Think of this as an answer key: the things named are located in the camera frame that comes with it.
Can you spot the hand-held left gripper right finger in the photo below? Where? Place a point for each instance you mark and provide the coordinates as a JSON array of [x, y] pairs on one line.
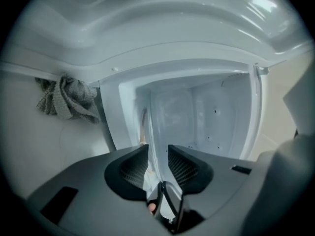
[[211, 181]]

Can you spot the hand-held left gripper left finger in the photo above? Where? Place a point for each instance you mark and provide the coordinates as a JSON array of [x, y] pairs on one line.
[[93, 181]]

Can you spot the clear glass turntable plate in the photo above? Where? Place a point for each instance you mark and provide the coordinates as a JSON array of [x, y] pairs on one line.
[[147, 131]]

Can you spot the person's left hand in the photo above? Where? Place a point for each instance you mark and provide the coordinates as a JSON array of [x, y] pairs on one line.
[[152, 208]]

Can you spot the grey waffle cloth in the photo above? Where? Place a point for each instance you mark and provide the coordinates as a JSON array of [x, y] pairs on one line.
[[71, 99]]

